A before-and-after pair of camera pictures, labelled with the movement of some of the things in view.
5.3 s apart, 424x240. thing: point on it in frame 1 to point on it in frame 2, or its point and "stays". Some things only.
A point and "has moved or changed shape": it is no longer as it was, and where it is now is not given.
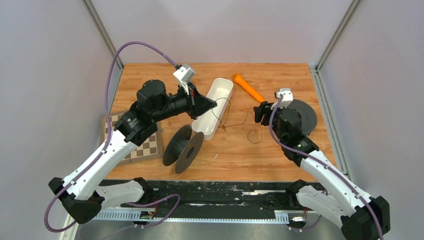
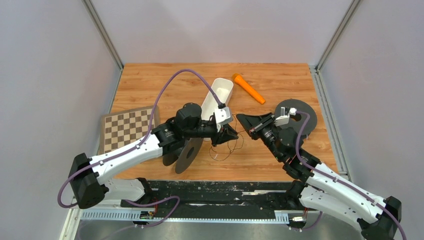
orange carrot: (238, 78) stays
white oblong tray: (220, 90) stays
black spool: (183, 147) stays
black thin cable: (239, 124) has moved or changed shape
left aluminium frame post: (111, 46) stays
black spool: (309, 117) stays
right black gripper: (261, 112) to (250, 123)
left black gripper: (197, 103) to (228, 133)
